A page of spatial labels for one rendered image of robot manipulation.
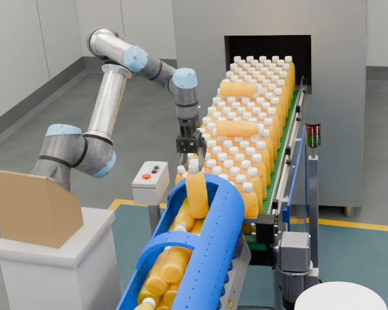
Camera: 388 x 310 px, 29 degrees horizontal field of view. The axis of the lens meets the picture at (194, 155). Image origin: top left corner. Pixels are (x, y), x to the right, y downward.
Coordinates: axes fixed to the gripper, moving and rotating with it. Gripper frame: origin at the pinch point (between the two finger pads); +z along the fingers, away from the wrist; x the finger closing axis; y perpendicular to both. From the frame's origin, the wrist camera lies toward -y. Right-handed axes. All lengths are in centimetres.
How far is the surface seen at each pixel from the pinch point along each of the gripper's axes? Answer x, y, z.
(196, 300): 11, 53, 15
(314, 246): 36, -55, 66
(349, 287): 53, 23, 30
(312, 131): 36, -54, 10
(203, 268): 10.5, 38.9, 14.4
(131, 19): -171, -460, 79
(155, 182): -24.3, -30.5, 23.4
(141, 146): -117, -290, 133
